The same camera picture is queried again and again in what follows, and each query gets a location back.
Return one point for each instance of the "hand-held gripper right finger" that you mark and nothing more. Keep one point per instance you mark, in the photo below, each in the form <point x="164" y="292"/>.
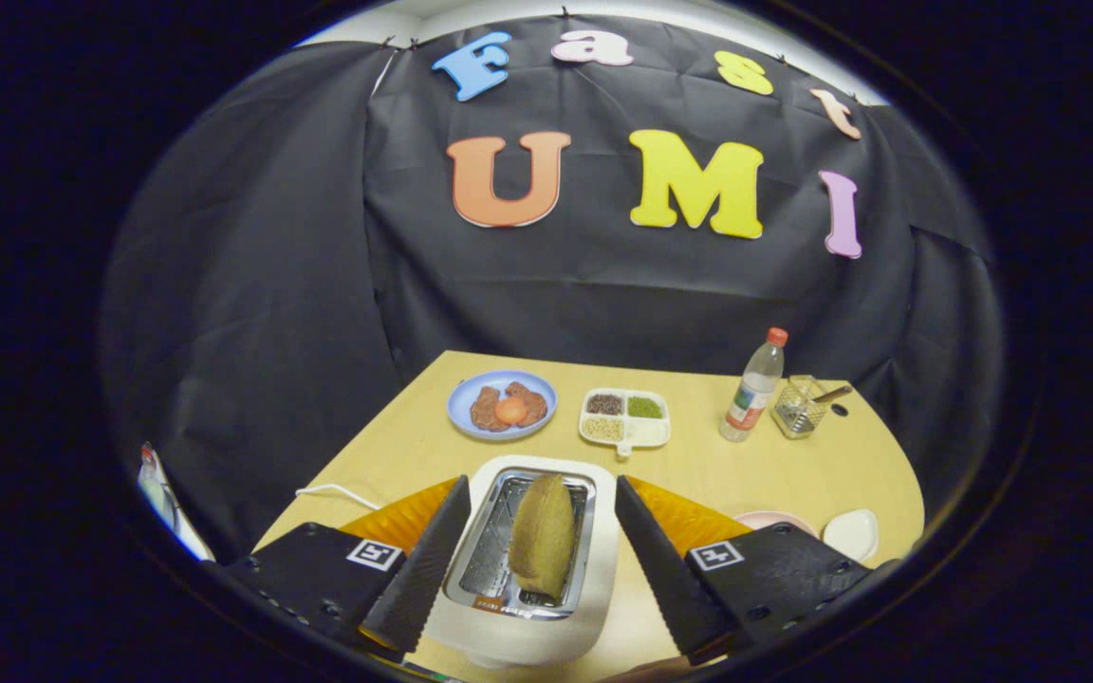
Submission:
<point x="665" y="569"/>

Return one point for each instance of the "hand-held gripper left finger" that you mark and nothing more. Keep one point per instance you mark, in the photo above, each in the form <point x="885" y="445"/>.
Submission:
<point x="423" y="569"/>

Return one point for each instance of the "brown toasted bread slice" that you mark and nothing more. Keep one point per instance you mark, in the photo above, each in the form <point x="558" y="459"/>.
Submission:
<point x="543" y="536"/>

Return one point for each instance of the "white toaster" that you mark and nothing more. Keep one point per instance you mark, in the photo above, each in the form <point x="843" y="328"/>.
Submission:
<point x="603" y="569"/>

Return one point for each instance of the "pink plate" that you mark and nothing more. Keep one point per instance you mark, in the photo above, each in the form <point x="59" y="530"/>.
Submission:
<point x="774" y="520"/>

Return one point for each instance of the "white divided tray with grains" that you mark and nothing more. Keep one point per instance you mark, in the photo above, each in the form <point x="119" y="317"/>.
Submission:
<point x="646" y="432"/>

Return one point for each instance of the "blue plate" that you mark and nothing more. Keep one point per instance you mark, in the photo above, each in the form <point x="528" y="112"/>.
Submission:
<point x="461" y="408"/>

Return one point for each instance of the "cooked meat pieces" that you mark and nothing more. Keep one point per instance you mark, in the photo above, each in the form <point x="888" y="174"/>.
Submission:
<point x="483" y="410"/>

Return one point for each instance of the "orange round food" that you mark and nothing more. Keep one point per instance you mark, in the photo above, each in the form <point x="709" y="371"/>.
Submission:
<point x="510" y="410"/>

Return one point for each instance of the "small white dish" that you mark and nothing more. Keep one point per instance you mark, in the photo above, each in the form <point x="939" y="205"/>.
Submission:
<point x="852" y="536"/>

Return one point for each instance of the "clear bottle with red cap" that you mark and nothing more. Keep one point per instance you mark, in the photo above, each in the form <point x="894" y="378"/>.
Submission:
<point x="753" y="389"/>

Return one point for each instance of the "white and blue object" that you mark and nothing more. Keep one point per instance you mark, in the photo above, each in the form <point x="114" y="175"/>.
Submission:
<point x="162" y="498"/>

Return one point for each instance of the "black backdrop cloth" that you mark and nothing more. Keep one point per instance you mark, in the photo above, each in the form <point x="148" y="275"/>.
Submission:
<point x="556" y="294"/>

